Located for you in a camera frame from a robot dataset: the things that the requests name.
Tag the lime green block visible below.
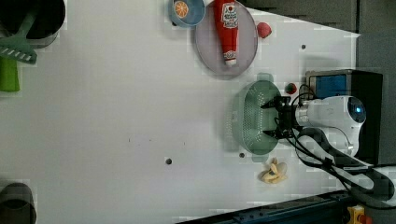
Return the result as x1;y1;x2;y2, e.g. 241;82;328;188
0;58;20;92

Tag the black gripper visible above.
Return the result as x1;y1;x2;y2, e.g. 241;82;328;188
262;96;296;139

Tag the red apple toy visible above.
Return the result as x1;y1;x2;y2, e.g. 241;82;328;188
257;22;272;38

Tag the red ketchup bottle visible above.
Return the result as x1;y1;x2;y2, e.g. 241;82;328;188
213;0;238;66

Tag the black utensil pot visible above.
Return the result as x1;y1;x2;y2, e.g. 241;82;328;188
0;0;66;49

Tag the grey cylinder cup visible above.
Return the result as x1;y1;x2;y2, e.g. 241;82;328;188
0;183;37;224

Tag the green oval strainer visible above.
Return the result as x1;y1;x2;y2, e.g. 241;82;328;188
230;73;280;162

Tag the black toaster oven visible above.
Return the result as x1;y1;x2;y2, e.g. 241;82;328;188
305;69;383;164

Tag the orange slice toy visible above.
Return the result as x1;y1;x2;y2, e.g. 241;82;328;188
174;0;190;19

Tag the grey round plate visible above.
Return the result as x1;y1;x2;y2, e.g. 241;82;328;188
195;1;258;76

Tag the blue bowl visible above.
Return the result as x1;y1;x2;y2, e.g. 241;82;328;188
168;0;205;27

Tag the yellow red emergency button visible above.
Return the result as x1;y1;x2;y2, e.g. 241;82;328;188
347;205;373;224

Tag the peeled banana toy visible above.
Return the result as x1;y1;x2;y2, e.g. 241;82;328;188
261;158;288;184

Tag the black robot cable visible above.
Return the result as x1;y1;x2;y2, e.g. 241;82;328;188
274;83;396;210

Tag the green slotted spatula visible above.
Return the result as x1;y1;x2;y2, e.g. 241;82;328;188
0;8;37;64

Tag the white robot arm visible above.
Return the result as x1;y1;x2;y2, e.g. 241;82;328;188
261;95;395;210

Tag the strawberry toy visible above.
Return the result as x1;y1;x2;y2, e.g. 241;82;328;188
285;83;297;94

